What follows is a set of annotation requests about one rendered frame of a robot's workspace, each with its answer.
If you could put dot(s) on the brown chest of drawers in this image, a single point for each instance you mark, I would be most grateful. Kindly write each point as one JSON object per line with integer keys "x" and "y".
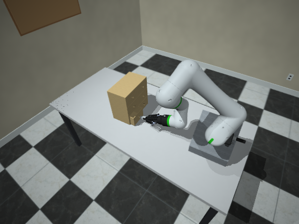
{"x": 117, "y": 95}

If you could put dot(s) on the tan wooden drawer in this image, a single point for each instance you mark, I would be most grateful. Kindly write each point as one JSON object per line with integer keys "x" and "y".
{"x": 132, "y": 106}
{"x": 142, "y": 96}
{"x": 130, "y": 98}
{"x": 143, "y": 103}
{"x": 135, "y": 115}
{"x": 141, "y": 86}

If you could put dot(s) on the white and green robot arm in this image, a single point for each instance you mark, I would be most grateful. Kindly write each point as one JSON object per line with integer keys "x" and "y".
{"x": 189, "y": 75}

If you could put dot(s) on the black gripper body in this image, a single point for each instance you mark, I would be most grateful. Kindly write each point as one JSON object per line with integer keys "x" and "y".
{"x": 158, "y": 120}

